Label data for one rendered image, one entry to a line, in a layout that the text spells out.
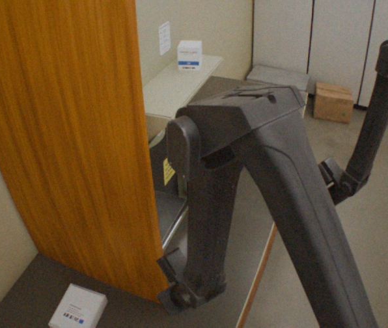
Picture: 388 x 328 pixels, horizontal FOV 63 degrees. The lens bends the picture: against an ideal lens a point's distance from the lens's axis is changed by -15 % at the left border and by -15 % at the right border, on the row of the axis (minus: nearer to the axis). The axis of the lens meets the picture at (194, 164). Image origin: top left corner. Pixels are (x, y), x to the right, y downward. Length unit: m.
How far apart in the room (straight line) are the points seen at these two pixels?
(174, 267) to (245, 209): 0.62
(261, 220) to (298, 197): 0.94
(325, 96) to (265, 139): 3.31
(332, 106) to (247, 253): 2.67
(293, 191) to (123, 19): 0.35
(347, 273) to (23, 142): 0.72
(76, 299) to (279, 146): 0.85
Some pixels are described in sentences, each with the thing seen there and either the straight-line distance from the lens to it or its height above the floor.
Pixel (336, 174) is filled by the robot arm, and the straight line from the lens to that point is 0.99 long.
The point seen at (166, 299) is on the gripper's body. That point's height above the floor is 1.14.
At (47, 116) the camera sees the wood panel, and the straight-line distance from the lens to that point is 0.74.
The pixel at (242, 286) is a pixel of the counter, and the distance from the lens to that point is 1.09.
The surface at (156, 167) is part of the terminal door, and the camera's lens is 0.92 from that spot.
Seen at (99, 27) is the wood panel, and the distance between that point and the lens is 0.57.
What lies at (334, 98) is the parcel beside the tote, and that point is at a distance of 3.63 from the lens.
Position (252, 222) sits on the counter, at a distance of 1.25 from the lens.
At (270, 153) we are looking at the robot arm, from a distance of 0.32.
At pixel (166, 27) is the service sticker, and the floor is 1.61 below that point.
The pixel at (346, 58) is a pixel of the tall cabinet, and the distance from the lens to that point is 3.85.
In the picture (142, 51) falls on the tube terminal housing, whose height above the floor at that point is 1.59.
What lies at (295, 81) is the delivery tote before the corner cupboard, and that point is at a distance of 3.69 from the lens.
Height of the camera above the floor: 1.86
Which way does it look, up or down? 39 degrees down
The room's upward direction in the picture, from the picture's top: 2 degrees counter-clockwise
